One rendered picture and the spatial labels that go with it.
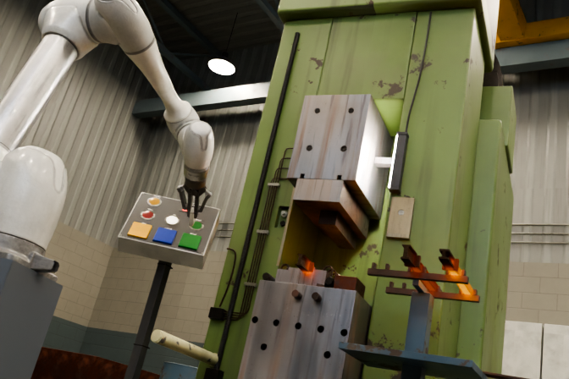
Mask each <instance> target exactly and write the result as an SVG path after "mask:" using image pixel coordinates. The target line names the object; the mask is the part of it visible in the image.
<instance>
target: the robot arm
mask: <svg viewBox="0 0 569 379"><path fill-rule="evenodd" d="M38 26H39V29H40V32H41V42H40V44H39V45H38V47H37V48H36V50H35V51H34V52H33V53H32V55H31V56H30V58H29V59H28V61H27V62H26V64H25V66H24V67H23V68H22V69H21V70H20V72H19V74H18V75H17V77H16V78H15V79H14V81H13V83H12V84H11V86H10V87H9V88H8V89H7V91H6V92H5V94H4V95H3V97H2V98H1V100H0V258H4V259H10V260H14V261H17V262H18V263H20V264H21V265H23V266H26V267H28V268H30V269H31V270H33V271H35V272H38V273H40V274H41V275H42V276H44V277H47V278H49V279H51V280H53V281H54V282H57V279H58V277H57V276H55V275H53V273H55V272H57V271H58V268H59V262H57V261H55V260H52V259H49V258H46V257H45V256H44V255H45V252H46V250H47V247H48V244H49V242H50V240H51V238H52V236H53V234H54V231H55V229H56V227H57V225H58V221H59V218H60V216H61V213H62V210H63V208H64V202H65V199H66V194H67V185H68V180H67V171H66V168H64V163H63V161H62V160H61V159H60V158H59V157H58V156H56V155H55V154H53V153H51V152H50V151H47V150H44V149H42V148H40V147H37V146H24V147H20V145H21V144H22V142H23V141H24V139H25V137H26V136H27V135H28V133H29V132H30V130H31V128H32V126H33V125H34V123H35V122H36V120H37V119H38V118H39V116H40V114H41V112H42V111H43V109H44V108H45V106H46V105H47V103H48V102H49V100H50V99H51V97H52V95H53V93H54V92H55V90H56V89H57V88H58V86H59V84H60V83H61V81H62V80H63V78H64V76H65V75H66V74H67V72H68V71H69V69H70V67H71V65H72V64H73V62H74V61H76V60H79V59H81V58H83V57H84V56H85V55H86V54H87V53H88V52H89V51H91V50H92V49H93V48H95V47H97V46H98V44H99V43H109V44H114V45H118V44H119V46H120V47H121V48H122V50H123V51H124V53H125V54H126V55H127V56H128V57H129V58H130V59H131V60H132V61H133V62H134V63H135V65H136V66H137V67H138V68H139V69H140V71H141V72H142V73H143V74H144V75H145V76H146V78H147V79H148V81H149V82H150V84H151V85H152V87H153V89H154V90H155V91H156V92H157V94H158V95H159V96H160V98H161V99H162V101H163V104H164V106H165V108H166V110H165V112H164V115H163V116H164V118H165V121H166V124H167V125H168V128H169V130H170V132H171V133H172V134H173V136H174V138H175V139H176V140H177V141H178V142H179V144H180V149H181V153H182V155H183V157H184V175H185V182H184V184H183V185H181V184H179V186H178V188H177V190H178V192H179V193H180V200H181V204H182V208H183V209H186V210H187V217H189V218H190V220H189V226H193V224H194V222H195V219H197V216H198V212H200V213H202V211H203V208H204V206H205V205H206V203H207V200H208V199H209V198H210V197H211V195H212V191H208V190H207V187H206V179H207V176H208V172H209V167H210V161H211V160H212V157H213V148H214V137H213V130H212V128H211V126H210V125H209V124H208V123H206V122H203V121H200V119H199V117H198V115H197V113H196V111H195V110H194V109H193V107H192V106H191V105H190V103H189V102H186V101H181V100H180V98H179V97H178V95H177V94H176V92H175V90H174V87H173V85H172V82H171V80H170V78H169V76H168V73H167V71H166V69H165V67H164V65H163V61H162V59H161V56H160V53H159V50H158V47H157V42H156V38H155V36H154V34H153V32H152V28H151V26H150V23H149V21H148V19H147V17H146V16H145V14H144V12H143V10H142V9H141V7H140V5H139V4H138V2H137V1H136V0H55V1H53V2H51V3H49V4H48V5H47V6H46V7H44V8H43V9H42V11H41V12H40V14H39V18H38ZM185 191H186V192H187V193H188V205H187V201H186V197H185ZM203 193H205V198H204V200H203V202H202V205H201V207H199V201H200V196H201V195H202V194H203ZM193 196H195V207H192V200H193Z"/></svg>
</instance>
